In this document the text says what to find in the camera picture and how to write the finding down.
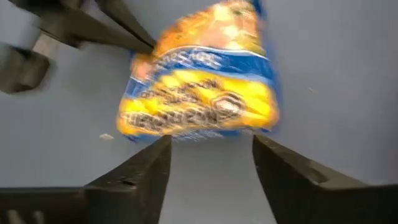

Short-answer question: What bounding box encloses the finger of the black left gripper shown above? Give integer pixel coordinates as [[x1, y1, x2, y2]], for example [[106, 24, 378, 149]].
[[9, 0, 155, 54], [95, 0, 157, 47]]

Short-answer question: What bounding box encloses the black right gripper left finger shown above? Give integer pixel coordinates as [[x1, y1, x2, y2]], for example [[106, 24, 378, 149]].
[[83, 135, 173, 224]]

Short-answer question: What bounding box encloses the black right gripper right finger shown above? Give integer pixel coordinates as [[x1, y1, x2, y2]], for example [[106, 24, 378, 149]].
[[252, 134, 368, 224]]

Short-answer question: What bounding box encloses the blue soy sauce noodle pack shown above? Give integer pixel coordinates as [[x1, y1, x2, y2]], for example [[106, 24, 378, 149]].
[[115, 0, 282, 144]]

